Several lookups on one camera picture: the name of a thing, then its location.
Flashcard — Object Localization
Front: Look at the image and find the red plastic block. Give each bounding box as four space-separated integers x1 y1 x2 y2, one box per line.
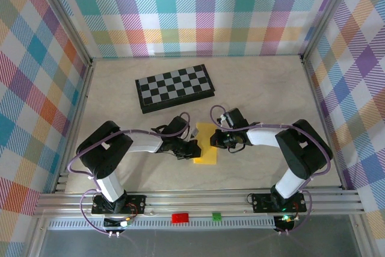
171 212 189 224

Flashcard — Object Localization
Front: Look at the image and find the aluminium side rail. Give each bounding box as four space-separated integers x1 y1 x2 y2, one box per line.
52 58 96 194
300 55 350 191

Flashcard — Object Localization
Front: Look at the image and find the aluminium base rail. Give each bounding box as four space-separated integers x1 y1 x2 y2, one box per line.
32 189 366 218

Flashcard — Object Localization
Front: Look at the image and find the black and grey chessboard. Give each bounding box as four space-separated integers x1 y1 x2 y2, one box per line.
134 64 216 115

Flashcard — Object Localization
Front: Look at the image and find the grey metal panel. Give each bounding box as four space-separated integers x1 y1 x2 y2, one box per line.
28 229 366 257

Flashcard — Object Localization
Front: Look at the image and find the small black control board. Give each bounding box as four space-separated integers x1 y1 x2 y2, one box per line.
103 216 134 229
273 214 299 230

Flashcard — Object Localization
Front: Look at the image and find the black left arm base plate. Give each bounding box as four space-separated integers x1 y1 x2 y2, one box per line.
91 194 147 215

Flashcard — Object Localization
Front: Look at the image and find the yellow paper sheet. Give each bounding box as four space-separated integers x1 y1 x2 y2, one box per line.
192 122 220 166

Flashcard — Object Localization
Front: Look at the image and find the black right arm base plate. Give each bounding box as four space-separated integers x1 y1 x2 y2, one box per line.
251 192 307 213

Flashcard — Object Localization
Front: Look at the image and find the grey slotted cable duct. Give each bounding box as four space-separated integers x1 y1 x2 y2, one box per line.
48 219 277 231

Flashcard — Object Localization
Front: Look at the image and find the aluminium frame post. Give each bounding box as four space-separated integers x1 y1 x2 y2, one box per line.
300 0 362 59
34 0 94 67

